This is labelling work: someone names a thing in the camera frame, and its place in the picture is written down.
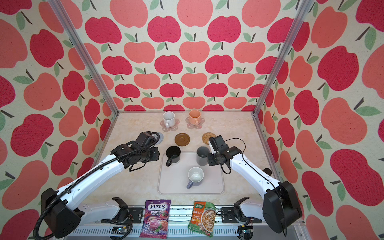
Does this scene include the aluminium frame post right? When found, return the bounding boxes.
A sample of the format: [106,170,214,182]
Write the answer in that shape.
[253,0,315,117]

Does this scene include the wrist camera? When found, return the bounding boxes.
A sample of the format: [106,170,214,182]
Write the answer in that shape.
[209,135,229,154]
[135,131,157,147]

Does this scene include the black mug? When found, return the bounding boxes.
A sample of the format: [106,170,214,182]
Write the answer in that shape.
[166,146,181,167]

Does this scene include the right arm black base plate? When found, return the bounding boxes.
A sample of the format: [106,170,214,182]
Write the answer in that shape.
[217,207,263,225]

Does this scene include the lavender mug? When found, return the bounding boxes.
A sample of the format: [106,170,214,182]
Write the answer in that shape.
[187,167,204,189]

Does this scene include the aluminium frame post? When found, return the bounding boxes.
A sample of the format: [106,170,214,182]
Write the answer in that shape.
[48,0,119,117]
[253,0,315,117]

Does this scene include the round grey coaster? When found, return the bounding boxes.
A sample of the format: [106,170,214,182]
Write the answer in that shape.
[156,132,164,145]

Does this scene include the purple Fox's berries candy bag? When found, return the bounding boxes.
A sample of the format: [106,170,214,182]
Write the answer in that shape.
[139,200,171,239]

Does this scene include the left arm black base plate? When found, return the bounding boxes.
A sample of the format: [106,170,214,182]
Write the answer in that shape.
[100,206,144,225]

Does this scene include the pink flower silicone coaster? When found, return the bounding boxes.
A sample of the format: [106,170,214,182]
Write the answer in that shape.
[186,117,205,130]

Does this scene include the round woven rattan coaster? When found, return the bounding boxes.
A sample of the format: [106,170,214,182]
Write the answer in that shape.
[202,132,216,145]

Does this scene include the aluminium front frame rail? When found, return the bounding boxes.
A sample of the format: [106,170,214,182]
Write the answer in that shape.
[63,206,311,240]

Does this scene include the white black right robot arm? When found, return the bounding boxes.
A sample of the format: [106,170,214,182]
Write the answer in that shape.
[208,145,303,234]

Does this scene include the green orange soup packet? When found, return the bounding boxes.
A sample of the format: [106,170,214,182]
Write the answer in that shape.
[188,201,217,237]

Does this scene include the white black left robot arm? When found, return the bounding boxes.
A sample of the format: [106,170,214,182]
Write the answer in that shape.
[33,142,160,240]

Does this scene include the light grey tray mat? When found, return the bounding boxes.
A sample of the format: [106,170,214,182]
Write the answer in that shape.
[158,152,225,195]

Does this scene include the aluminium frame post left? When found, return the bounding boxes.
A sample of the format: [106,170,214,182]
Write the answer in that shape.
[48,0,119,117]

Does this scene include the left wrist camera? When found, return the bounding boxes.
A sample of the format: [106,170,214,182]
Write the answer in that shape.
[135,131,157,147]

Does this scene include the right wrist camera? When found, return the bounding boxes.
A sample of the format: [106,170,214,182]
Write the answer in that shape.
[209,135,229,154]

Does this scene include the white mug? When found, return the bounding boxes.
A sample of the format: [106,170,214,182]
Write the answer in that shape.
[163,112,176,128]

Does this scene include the grey mug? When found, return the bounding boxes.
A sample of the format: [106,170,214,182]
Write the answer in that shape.
[196,147,211,166]

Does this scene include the black corrugated cable conduit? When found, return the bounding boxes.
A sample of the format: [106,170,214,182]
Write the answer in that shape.
[32,131,161,240]

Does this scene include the round brown wooden coaster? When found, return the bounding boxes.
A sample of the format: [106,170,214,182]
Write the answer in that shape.
[175,133,190,147]

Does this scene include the orange pink mug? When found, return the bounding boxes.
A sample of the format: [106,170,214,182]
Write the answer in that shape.
[189,110,201,126]

